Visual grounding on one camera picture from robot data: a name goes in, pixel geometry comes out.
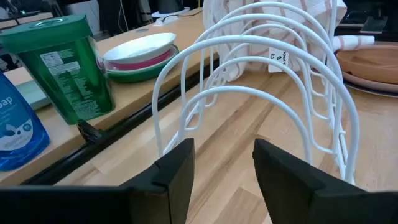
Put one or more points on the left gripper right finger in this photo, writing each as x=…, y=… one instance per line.
x=280, y=186

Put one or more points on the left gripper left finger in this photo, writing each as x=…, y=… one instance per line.
x=168, y=186

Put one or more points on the pinkish tan plate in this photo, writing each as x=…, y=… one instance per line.
x=373, y=85

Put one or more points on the tan divided plate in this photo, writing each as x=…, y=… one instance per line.
x=373, y=65

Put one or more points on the light green plate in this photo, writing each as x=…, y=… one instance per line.
x=140, y=76

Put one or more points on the pink plate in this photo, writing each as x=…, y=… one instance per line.
x=140, y=65

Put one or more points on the white paper label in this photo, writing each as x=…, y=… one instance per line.
x=278, y=60

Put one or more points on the white plate with blue rim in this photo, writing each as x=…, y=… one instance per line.
x=382, y=93

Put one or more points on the white bowl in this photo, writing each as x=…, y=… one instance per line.
x=140, y=46

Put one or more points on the blue dish soap bottle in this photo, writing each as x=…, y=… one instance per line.
x=18, y=130

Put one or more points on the pale green sponge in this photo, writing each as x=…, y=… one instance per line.
x=31, y=95

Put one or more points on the white power strip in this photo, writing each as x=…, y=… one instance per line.
x=166, y=20

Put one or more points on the black lamp with white base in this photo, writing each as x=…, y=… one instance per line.
x=171, y=6

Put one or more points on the white striped dish towel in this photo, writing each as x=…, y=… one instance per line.
x=340, y=14

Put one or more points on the black table rail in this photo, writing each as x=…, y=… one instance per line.
x=124, y=127

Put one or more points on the black rail bracket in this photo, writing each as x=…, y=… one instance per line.
x=88, y=132

